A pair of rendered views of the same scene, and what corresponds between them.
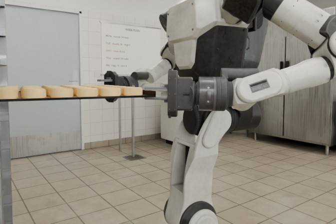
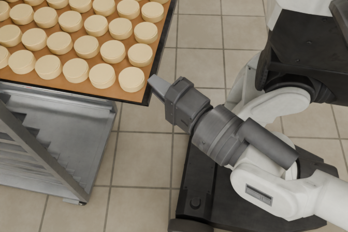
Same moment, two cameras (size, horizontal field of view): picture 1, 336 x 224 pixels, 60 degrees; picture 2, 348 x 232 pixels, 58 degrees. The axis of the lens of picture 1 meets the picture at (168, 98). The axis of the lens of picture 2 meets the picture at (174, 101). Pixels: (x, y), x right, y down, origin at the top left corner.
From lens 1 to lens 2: 0.72 m
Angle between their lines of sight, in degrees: 63
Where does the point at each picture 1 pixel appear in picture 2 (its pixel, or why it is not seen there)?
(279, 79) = (289, 211)
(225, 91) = (220, 161)
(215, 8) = not seen: outside the picture
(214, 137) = (269, 114)
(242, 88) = (235, 179)
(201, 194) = not seen: hidden behind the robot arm
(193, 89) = (190, 127)
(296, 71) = (339, 215)
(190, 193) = not seen: hidden behind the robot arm
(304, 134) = not seen: outside the picture
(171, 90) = (168, 109)
